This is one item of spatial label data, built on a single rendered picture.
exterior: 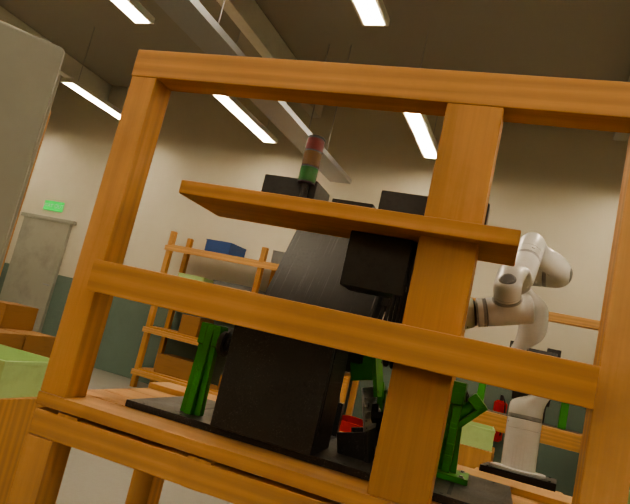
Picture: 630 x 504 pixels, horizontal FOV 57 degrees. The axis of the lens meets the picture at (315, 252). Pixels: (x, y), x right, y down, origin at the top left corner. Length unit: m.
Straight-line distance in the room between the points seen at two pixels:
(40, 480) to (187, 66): 1.24
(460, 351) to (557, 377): 0.20
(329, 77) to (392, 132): 6.59
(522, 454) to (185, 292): 1.34
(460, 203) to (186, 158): 8.16
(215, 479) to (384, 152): 6.91
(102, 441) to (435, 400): 0.89
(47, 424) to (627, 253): 1.55
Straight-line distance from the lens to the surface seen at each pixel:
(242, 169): 8.84
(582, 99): 1.55
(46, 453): 1.84
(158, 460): 1.63
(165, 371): 8.20
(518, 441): 2.28
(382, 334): 1.36
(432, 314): 1.40
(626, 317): 1.42
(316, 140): 1.60
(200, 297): 1.53
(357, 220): 1.43
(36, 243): 10.77
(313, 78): 1.66
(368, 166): 8.11
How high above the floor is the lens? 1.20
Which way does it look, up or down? 8 degrees up
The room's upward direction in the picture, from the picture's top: 13 degrees clockwise
